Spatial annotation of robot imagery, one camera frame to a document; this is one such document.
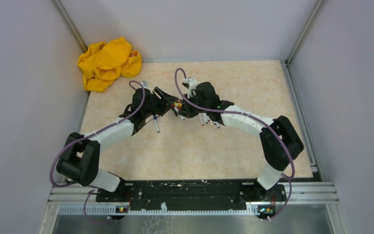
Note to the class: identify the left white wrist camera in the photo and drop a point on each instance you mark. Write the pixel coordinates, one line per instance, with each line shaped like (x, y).
(145, 85)

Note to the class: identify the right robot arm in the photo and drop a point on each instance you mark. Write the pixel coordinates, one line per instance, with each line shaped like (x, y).
(281, 143)

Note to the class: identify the yellow crumpled cloth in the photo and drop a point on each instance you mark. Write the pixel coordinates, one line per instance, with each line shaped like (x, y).
(104, 62)

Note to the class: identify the slotted cable duct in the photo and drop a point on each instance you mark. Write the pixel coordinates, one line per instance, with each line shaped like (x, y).
(122, 210)

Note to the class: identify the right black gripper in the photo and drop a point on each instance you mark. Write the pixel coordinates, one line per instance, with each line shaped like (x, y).
(187, 112)

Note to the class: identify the aluminium frame rail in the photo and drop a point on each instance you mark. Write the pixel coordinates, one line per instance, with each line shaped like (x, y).
(296, 192)

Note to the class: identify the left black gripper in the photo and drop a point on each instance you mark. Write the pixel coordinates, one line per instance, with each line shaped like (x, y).
(165, 101)

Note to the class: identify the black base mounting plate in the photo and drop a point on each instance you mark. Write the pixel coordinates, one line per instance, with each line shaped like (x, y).
(188, 204)

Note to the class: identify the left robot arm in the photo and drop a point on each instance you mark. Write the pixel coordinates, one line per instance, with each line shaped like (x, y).
(79, 159)

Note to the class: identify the blue capped white marker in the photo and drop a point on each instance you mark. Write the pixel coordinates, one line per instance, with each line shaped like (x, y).
(156, 123)

